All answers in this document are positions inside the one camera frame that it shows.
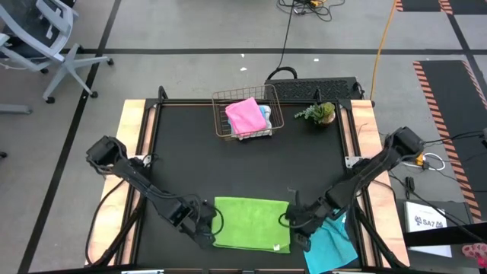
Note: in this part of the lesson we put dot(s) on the small potted plant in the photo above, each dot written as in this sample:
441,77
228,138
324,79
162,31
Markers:
323,112

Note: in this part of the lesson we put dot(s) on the pink patterned object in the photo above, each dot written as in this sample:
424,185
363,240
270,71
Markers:
475,253

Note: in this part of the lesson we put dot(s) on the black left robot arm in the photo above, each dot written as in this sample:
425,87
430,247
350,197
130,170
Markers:
129,173

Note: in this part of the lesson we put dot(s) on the grey office chair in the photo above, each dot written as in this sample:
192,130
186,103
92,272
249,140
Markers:
23,26

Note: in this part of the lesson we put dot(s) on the blue towel with white tag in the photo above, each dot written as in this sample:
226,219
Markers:
267,114

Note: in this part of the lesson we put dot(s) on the white waffle weave towel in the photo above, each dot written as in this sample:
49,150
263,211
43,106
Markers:
255,135

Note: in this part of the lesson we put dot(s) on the white printed box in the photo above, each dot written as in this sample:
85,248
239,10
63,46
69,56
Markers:
426,220

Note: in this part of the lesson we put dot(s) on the yellow power connector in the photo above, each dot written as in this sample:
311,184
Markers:
420,160

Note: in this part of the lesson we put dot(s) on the black computer case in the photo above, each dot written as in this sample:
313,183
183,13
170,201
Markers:
312,89

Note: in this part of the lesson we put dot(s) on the green microfiber towel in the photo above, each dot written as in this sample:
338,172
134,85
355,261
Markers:
251,224

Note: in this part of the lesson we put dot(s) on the blue microfiber towel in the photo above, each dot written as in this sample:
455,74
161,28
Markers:
331,251

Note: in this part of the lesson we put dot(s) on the black aluminium station frame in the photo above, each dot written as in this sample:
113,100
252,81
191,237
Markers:
190,102

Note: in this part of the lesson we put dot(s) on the black mat with striped edge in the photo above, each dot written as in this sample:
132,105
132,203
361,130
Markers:
418,4
452,114

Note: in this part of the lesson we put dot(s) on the black power adapter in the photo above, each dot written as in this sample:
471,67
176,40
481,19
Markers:
409,182

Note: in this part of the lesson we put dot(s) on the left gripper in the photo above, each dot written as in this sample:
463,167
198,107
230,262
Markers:
201,218

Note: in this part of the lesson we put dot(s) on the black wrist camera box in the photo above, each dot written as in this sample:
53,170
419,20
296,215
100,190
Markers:
179,215

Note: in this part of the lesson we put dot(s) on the silver mounting plate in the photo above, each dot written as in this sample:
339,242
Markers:
146,160
352,161

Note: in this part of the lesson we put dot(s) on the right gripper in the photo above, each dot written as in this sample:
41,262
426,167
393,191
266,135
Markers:
310,217

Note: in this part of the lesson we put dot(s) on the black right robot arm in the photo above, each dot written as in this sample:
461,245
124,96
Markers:
373,167

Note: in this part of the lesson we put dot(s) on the black crossbar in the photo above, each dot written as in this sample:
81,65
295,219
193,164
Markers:
445,234

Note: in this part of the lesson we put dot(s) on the grey chair base leg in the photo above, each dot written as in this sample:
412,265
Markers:
15,109

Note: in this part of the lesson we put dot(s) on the light wooden side board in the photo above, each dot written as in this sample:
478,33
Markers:
110,205
384,228

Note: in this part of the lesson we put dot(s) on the pink microfiber towel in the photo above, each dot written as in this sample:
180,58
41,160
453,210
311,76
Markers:
245,116

